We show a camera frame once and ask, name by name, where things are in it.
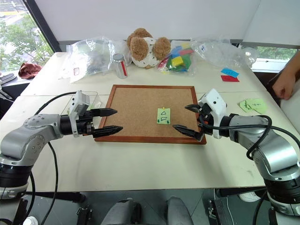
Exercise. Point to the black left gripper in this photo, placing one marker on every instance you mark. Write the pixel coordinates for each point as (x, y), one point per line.
(84, 122)

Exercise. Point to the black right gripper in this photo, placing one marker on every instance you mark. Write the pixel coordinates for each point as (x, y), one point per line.
(205, 117)

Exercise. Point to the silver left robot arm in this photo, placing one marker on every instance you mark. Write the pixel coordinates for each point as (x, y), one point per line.
(28, 138)

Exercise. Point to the person's bare forearm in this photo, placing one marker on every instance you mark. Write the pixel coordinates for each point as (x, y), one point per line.
(293, 62)

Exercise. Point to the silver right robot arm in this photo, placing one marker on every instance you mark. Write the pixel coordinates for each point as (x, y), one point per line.
(276, 150)

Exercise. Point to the green paper note with drawings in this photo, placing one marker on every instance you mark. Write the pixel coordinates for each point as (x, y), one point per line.
(163, 116)

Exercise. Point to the wood-framed cork board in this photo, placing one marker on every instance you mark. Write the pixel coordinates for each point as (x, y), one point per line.
(138, 112)

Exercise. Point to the red card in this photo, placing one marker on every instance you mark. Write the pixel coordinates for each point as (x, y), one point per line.
(229, 78)

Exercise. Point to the blue card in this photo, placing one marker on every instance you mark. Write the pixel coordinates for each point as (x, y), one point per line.
(230, 72)

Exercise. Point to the person's bare hand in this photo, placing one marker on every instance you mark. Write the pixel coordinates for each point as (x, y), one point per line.
(284, 85)

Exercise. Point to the clear jar with grey lid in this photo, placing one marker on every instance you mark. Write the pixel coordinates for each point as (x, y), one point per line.
(120, 66)

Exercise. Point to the bag of colourful blocks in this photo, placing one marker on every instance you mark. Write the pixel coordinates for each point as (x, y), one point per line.
(179, 59)

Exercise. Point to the pile of green paper notes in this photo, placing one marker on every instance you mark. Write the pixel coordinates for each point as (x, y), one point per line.
(254, 105)

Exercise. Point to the clear plastic bag, red label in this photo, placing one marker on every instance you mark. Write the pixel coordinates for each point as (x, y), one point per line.
(89, 58)

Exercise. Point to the clear plastic bag, blue label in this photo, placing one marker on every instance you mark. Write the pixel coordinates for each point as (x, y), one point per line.
(218, 50)

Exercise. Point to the brown and white plush toy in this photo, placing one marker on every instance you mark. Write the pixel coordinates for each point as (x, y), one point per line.
(140, 51)

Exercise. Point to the grey rounded shape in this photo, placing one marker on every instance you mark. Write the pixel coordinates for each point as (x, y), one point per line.
(122, 212)
(179, 211)

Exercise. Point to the dark red cloth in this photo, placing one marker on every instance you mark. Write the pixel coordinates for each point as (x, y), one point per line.
(29, 70)

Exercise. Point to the white shoe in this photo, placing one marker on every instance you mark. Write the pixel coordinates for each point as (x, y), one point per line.
(249, 196)

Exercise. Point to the white round cap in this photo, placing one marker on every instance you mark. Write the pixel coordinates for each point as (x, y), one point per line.
(30, 220)

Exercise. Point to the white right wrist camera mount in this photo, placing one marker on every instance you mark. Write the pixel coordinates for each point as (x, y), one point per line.
(216, 103)

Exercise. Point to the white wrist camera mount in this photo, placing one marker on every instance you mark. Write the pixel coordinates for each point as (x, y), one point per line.
(216, 103)
(79, 103)

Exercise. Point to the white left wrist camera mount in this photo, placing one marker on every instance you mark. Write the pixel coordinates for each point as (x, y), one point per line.
(79, 103)

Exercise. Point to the black window frame post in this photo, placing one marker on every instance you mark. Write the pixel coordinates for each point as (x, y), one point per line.
(44, 25)

